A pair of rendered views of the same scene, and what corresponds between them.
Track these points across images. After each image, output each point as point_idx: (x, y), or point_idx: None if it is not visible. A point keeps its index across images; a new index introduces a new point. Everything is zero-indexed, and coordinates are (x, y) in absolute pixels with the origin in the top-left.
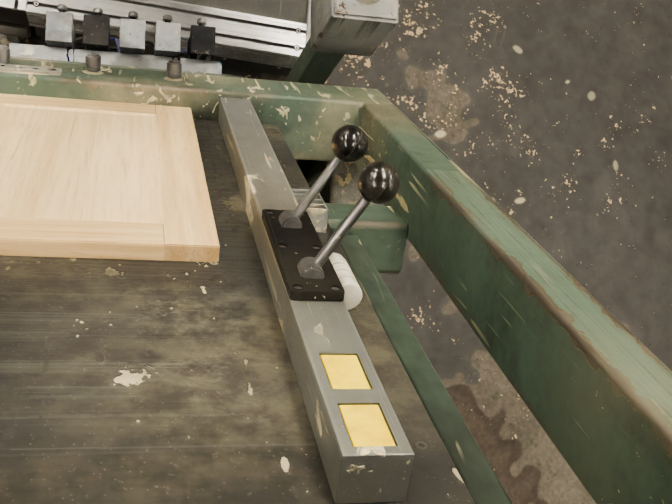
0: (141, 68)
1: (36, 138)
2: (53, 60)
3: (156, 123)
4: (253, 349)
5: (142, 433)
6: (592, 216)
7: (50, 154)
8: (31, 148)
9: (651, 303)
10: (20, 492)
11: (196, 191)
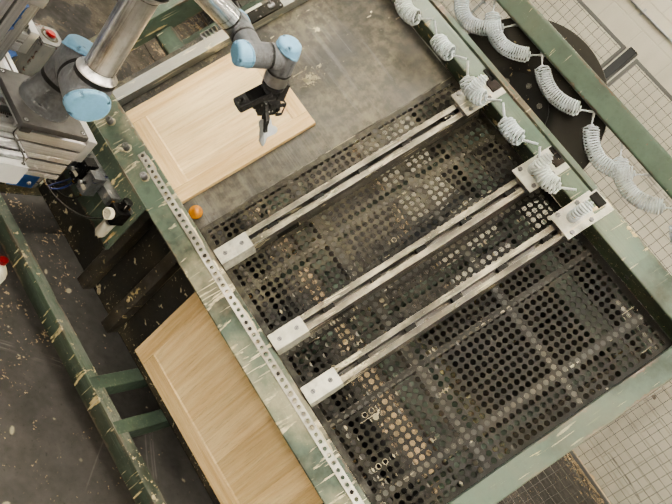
0: (104, 139)
1: (203, 126)
2: (122, 169)
3: (158, 108)
4: (292, 16)
5: (331, 18)
6: None
7: (215, 113)
8: (214, 120)
9: None
10: (355, 24)
11: (219, 62)
